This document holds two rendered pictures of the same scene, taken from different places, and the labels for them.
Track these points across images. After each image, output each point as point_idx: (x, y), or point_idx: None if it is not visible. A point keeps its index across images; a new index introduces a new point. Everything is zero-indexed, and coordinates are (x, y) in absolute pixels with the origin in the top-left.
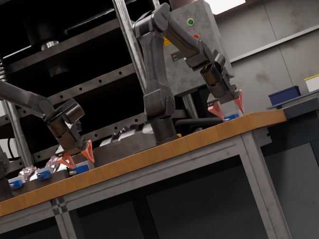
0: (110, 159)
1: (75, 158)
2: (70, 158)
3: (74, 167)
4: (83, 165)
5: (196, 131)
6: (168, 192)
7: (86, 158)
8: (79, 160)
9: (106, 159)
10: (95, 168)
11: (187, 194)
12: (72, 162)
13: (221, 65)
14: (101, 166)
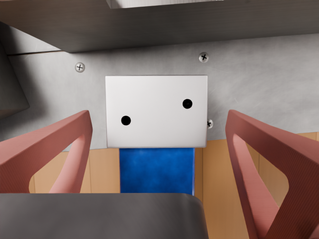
0: (301, 22)
1: (22, 13)
2: (53, 153)
3: (87, 127)
4: (192, 184)
5: None
6: None
7: (136, 16)
8: (70, 18)
9: (275, 21)
10: (179, 36)
11: None
12: (72, 141)
13: None
14: (217, 33)
